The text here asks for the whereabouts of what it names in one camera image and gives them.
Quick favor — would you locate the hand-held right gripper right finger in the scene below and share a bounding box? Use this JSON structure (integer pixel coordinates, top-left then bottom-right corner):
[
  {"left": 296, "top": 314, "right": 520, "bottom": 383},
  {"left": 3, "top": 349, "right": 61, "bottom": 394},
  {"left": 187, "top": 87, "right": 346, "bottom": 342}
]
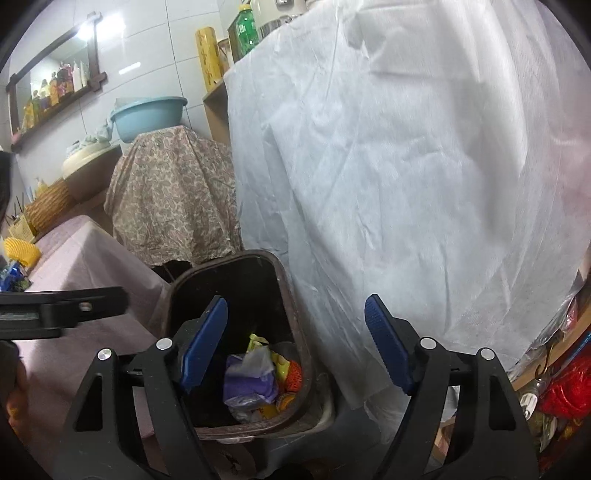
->
[{"left": 364, "top": 294, "right": 541, "bottom": 480}]

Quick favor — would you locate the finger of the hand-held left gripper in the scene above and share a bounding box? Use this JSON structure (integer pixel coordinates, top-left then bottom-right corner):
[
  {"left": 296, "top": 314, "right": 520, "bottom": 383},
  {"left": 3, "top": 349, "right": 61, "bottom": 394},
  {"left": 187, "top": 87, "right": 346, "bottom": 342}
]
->
[{"left": 41, "top": 286, "right": 129, "bottom": 330}]

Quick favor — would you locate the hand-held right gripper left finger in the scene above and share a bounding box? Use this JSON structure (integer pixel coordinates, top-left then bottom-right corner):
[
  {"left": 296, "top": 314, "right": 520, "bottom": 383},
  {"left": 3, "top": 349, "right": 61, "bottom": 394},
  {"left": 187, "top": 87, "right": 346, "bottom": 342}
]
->
[{"left": 53, "top": 295, "right": 229, "bottom": 480}]

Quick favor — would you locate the yellow-green snack packet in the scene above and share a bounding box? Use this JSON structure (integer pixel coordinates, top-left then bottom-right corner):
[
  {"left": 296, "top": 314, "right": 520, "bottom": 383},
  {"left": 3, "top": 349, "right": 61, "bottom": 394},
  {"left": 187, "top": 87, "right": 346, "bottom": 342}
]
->
[{"left": 247, "top": 333, "right": 289, "bottom": 379}]

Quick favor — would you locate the blue green foil wrapper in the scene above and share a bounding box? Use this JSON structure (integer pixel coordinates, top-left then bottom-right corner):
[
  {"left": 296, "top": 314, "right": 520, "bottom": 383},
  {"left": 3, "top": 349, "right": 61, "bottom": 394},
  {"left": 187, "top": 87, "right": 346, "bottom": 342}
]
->
[{"left": 0, "top": 261, "right": 32, "bottom": 291}]

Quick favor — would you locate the purple plastic bag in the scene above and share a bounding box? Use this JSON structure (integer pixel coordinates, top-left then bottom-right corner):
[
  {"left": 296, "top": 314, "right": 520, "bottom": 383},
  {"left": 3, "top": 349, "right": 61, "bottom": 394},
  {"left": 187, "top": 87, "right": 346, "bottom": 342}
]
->
[{"left": 223, "top": 353, "right": 280, "bottom": 410}]

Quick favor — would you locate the dark plastic bin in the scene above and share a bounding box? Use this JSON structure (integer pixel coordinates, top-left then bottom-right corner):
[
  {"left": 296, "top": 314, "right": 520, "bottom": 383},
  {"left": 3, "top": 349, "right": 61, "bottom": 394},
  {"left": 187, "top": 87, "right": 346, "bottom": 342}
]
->
[{"left": 168, "top": 249, "right": 317, "bottom": 437}]

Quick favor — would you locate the orange mesh foam net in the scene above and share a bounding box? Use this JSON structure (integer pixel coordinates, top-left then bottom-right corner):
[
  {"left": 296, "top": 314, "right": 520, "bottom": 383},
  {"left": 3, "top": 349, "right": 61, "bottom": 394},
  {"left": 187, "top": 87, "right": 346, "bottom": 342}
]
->
[{"left": 281, "top": 360, "right": 304, "bottom": 393}]

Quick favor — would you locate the person's left hand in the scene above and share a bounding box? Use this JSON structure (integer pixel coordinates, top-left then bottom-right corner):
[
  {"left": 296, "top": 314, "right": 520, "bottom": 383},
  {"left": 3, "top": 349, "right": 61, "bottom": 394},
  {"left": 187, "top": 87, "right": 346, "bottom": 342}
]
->
[{"left": 6, "top": 388, "right": 27, "bottom": 431}]

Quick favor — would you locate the beige plastic tub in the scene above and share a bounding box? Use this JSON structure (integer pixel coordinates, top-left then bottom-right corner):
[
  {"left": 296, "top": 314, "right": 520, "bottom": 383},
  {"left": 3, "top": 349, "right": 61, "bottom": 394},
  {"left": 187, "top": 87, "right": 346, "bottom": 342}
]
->
[{"left": 196, "top": 374, "right": 336, "bottom": 446}]

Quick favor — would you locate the dark wooden counter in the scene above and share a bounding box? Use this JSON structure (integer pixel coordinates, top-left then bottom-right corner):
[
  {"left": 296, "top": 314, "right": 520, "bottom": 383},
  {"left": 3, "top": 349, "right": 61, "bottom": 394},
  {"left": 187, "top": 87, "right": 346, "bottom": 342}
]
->
[{"left": 76, "top": 185, "right": 116, "bottom": 232}]

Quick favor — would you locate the yellow chopstick holder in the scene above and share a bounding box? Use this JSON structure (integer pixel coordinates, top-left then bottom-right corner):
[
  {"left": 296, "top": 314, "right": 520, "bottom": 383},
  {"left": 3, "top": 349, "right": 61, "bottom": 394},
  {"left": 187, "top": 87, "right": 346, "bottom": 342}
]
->
[{"left": 7, "top": 217, "right": 38, "bottom": 241}]

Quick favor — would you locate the wicker basket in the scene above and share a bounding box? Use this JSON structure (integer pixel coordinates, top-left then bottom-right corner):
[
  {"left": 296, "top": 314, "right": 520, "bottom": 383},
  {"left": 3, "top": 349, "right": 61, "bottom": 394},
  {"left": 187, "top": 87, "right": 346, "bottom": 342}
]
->
[{"left": 25, "top": 179, "right": 75, "bottom": 229}]

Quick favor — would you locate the brown and beige pot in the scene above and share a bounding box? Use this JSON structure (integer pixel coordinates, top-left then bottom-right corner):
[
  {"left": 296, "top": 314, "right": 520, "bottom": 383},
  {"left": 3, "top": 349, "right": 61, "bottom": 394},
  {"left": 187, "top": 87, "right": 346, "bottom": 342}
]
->
[{"left": 61, "top": 143, "right": 123, "bottom": 201}]

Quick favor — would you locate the paisley patterned cloth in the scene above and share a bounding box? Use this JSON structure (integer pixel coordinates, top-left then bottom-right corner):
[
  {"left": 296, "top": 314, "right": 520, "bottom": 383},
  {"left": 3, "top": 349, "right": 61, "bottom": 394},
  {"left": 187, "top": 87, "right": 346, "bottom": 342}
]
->
[{"left": 104, "top": 126, "right": 243, "bottom": 266}]

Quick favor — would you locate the light blue towel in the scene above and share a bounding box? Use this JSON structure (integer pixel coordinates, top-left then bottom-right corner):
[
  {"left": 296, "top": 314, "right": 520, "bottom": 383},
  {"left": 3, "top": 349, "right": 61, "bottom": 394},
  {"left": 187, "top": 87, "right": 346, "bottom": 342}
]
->
[{"left": 67, "top": 117, "right": 116, "bottom": 155}]

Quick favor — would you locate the red plastic bag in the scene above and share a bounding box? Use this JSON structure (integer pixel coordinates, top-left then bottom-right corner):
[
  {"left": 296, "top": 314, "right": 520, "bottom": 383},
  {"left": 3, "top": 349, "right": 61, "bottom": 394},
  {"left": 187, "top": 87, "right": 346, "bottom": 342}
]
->
[{"left": 538, "top": 353, "right": 591, "bottom": 418}]

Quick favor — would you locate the white cloth cover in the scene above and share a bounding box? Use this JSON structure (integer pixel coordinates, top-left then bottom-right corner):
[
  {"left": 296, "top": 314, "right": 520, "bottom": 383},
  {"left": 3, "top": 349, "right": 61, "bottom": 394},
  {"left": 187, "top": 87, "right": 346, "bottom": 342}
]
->
[{"left": 224, "top": 0, "right": 591, "bottom": 411}]

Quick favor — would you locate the blue plastic basin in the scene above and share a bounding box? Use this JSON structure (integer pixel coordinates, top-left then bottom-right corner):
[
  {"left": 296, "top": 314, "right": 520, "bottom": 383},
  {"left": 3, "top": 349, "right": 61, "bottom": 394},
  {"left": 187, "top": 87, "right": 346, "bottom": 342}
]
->
[{"left": 110, "top": 96, "right": 188, "bottom": 143}]

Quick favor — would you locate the row of condiment bottles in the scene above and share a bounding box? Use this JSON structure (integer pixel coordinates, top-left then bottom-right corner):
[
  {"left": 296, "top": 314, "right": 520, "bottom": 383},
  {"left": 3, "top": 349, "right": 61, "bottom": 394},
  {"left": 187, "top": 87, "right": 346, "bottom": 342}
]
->
[{"left": 21, "top": 60, "right": 90, "bottom": 130}]

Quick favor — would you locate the light wooden cabinet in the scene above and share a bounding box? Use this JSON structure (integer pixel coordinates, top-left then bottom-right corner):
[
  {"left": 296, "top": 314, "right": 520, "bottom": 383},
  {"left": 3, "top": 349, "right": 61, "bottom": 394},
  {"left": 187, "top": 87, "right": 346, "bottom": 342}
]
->
[{"left": 202, "top": 80, "right": 232, "bottom": 148}]

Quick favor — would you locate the wooden framed mirror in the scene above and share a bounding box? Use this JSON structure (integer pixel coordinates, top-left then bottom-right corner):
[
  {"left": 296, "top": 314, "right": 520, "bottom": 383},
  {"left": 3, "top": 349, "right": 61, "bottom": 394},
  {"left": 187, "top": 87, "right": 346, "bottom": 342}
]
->
[{"left": 7, "top": 13, "right": 108, "bottom": 153}]

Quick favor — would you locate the yellow cylinder tube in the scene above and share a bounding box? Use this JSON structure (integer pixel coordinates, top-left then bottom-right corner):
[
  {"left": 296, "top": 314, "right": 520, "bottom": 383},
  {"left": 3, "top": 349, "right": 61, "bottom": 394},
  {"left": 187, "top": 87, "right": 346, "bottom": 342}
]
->
[{"left": 195, "top": 26, "right": 222, "bottom": 93}]

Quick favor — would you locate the green soda bottle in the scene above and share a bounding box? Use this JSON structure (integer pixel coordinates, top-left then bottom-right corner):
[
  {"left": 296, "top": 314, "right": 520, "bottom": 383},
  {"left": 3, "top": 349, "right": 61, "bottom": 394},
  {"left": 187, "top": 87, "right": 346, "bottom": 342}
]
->
[{"left": 232, "top": 2, "right": 257, "bottom": 63}]

